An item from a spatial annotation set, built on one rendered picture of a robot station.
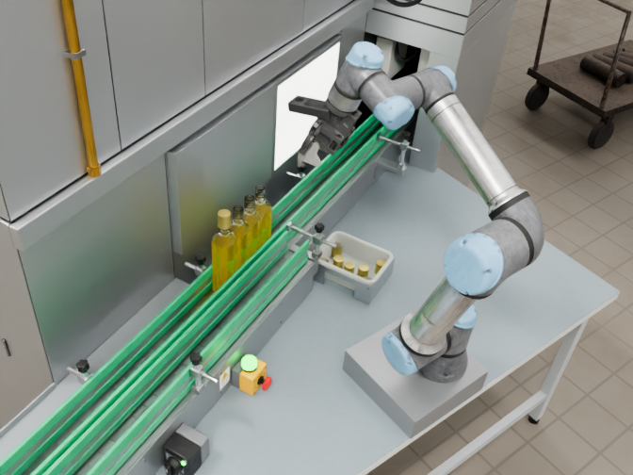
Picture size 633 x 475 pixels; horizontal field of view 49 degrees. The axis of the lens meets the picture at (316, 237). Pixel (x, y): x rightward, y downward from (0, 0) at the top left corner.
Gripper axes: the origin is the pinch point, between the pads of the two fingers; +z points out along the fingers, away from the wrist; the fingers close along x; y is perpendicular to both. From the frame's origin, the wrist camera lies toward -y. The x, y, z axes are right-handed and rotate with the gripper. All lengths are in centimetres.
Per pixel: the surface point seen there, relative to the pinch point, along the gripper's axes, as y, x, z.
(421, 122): 11, 99, 37
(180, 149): -26.2, -12.9, 11.9
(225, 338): 11, -30, 40
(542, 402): 115, 66, 86
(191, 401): 15, -48, 44
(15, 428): -13, -76, 54
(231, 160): -20.5, 8.6, 25.8
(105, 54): -40, -32, -18
